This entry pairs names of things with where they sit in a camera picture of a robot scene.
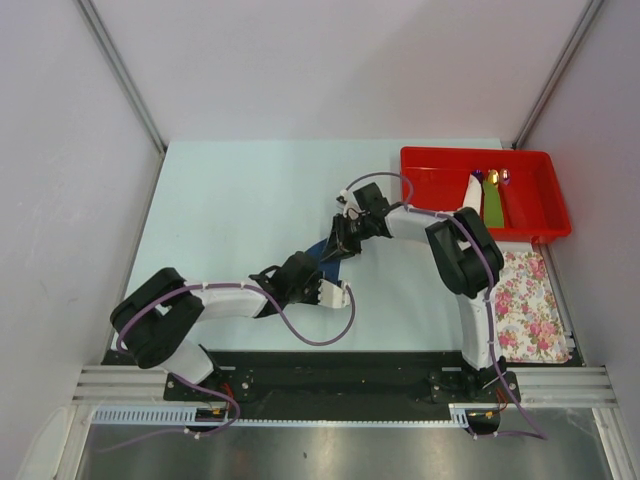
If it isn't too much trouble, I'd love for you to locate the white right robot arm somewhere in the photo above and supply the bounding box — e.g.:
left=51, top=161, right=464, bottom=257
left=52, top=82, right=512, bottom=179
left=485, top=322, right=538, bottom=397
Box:
left=320, top=202, right=504, bottom=401

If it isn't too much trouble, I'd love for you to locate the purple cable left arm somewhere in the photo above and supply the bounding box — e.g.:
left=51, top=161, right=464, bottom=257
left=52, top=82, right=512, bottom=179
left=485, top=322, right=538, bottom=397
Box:
left=114, top=281, right=357, bottom=441

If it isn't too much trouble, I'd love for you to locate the right aluminium frame post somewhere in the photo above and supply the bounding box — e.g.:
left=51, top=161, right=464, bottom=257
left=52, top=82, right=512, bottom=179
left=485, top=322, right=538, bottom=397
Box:
left=509, top=0, right=608, bottom=150

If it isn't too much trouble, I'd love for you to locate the white slotted cable duct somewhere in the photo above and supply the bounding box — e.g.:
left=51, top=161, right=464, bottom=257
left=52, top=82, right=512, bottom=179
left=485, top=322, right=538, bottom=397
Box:
left=92, top=405, right=471, bottom=429

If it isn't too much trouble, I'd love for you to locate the red napkin roll with spoon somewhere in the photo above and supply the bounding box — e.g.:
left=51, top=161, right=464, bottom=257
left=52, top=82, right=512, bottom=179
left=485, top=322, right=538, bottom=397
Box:
left=499, top=168, right=523, bottom=228

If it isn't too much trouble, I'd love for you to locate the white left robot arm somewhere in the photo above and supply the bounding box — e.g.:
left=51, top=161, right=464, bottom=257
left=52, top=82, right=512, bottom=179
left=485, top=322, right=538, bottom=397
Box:
left=110, top=252, right=325, bottom=400

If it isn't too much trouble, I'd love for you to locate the aluminium frame post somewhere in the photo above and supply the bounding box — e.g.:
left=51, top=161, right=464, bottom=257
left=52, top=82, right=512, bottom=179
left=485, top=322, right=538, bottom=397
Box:
left=73, top=0, right=168, bottom=157
left=509, top=0, right=608, bottom=150

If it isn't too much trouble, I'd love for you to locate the left aluminium frame post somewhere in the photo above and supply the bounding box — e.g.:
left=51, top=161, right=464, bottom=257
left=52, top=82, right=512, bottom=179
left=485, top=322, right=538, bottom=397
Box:
left=73, top=0, right=168, bottom=157

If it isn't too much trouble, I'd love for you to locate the aluminium front rail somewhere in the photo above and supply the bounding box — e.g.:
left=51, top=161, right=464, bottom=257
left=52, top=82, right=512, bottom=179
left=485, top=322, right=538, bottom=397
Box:
left=72, top=366, right=618, bottom=408

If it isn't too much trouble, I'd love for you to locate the floral cloth mat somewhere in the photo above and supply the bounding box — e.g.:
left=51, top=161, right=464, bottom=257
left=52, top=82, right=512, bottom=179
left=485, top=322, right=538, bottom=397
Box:
left=495, top=251, right=571, bottom=364

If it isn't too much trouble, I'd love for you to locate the red plastic bin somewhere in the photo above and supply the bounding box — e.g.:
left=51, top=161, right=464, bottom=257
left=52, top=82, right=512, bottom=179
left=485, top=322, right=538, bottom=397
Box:
left=400, top=146, right=572, bottom=244

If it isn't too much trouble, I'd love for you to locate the white napkin roll with utensil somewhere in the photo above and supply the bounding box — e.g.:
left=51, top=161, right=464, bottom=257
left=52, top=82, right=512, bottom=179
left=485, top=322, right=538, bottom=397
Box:
left=462, top=170, right=484, bottom=214

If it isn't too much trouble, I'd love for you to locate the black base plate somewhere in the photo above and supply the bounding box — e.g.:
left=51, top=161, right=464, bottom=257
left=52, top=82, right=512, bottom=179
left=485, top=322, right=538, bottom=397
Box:
left=102, top=348, right=584, bottom=422

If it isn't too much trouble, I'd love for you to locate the green napkin roll with spoon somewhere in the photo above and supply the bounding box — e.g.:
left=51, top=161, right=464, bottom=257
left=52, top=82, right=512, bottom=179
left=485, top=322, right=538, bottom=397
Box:
left=482, top=169, right=505, bottom=228

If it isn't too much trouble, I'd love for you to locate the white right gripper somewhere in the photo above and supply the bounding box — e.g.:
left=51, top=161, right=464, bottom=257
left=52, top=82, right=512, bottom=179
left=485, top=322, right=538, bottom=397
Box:
left=320, top=213, right=373, bottom=264

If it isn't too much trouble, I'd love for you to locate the dark blue paper napkin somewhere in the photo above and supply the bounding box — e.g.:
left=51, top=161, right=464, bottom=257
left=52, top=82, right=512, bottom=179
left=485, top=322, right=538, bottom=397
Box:
left=304, top=238, right=343, bottom=286

